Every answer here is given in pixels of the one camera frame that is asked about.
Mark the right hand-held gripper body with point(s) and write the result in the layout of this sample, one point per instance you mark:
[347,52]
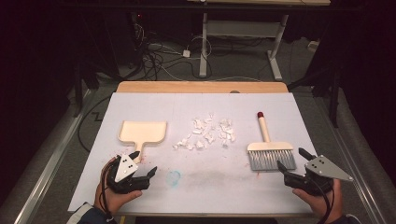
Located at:
[323,169]

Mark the person's right hand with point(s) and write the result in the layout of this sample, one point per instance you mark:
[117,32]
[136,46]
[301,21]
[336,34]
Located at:
[320,207]

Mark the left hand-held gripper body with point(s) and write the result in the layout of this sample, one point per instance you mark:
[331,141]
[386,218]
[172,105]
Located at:
[126,166]

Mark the white table cover sheet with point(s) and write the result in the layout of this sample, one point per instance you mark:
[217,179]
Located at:
[202,186]

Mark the light wooden table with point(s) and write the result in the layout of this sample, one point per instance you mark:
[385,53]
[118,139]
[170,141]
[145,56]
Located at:
[186,87]

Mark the black metal stand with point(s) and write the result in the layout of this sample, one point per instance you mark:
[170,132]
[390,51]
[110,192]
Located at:
[78,93]
[333,93]

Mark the pile of white paper scraps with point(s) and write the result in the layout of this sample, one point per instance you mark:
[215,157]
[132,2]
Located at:
[202,133]

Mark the cream plastic dustpan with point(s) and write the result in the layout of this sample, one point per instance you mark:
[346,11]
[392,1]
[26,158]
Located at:
[143,132]

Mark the white metal desk frame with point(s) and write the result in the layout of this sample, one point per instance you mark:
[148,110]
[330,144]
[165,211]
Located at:
[204,46]

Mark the person's left hand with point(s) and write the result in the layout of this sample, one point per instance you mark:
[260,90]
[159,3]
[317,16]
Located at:
[113,200]

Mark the white power adapter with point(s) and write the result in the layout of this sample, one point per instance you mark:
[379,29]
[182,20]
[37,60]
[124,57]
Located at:
[186,53]

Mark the silver metal floor rail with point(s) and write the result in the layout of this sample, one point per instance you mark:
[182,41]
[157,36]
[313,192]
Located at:
[46,174]
[355,174]

